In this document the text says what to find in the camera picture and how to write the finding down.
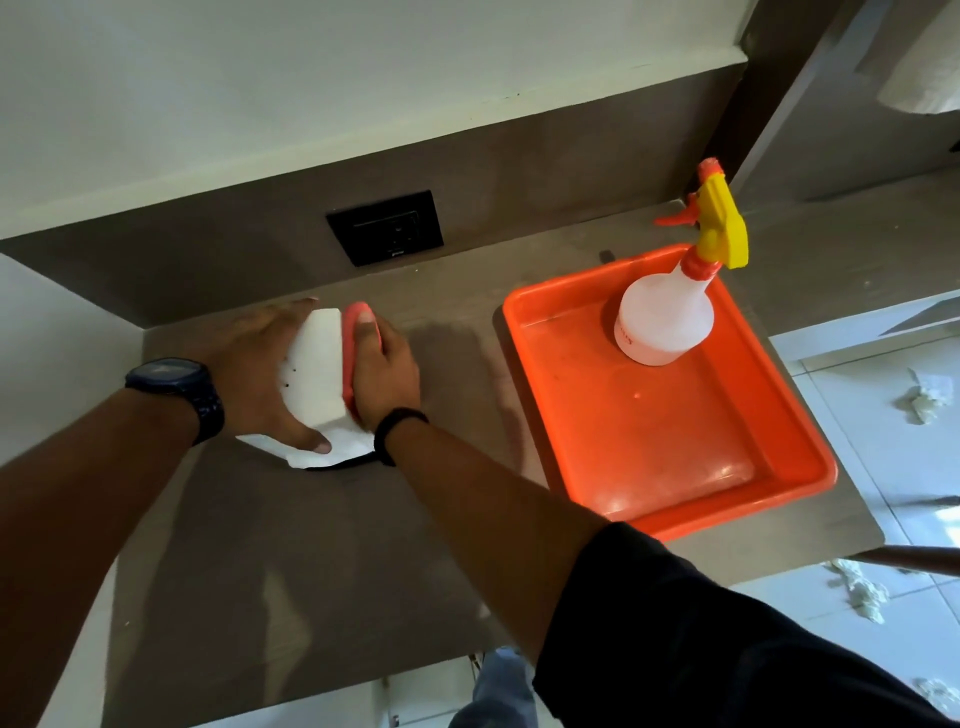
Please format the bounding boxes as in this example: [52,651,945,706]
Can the person's right hand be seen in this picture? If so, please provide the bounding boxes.
[351,309,423,432]

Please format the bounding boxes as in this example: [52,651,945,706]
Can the person's left hand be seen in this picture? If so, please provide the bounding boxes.
[204,297,333,456]

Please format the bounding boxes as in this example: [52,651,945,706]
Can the red-rimmed round object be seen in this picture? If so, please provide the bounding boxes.
[341,301,384,421]

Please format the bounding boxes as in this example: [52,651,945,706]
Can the white paper towel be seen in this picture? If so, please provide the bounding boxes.
[235,308,376,471]

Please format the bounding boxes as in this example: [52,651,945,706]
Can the person's right forearm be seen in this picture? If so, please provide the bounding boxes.
[384,420,612,665]

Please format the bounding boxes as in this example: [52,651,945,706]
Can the person's left forearm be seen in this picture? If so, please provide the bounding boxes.
[0,386,202,728]

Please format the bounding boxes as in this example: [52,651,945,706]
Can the black wristband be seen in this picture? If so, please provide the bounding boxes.
[372,407,430,468]

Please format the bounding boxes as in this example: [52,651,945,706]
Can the black wrist watch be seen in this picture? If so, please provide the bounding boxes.
[124,357,226,447]

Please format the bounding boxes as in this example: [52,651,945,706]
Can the white spray bottle yellow trigger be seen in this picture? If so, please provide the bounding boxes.
[613,157,750,367]

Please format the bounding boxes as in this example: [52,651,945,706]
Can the orange plastic tray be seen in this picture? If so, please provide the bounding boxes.
[502,243,839,543]

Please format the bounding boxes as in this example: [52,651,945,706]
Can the person's blue jeans leg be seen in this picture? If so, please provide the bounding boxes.
[450,648,541,728]

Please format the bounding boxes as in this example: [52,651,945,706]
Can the black sleeve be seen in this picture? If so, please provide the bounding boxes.
[532,522,960,728]

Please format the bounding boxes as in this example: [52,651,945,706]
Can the crumpled white tissue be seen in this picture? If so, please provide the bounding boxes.
[903,367,955,426]
[913,677,960,717]
[825,558,891,626]

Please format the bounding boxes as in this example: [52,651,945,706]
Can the black wall socket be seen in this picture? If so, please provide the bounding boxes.
[326,190,445,268]

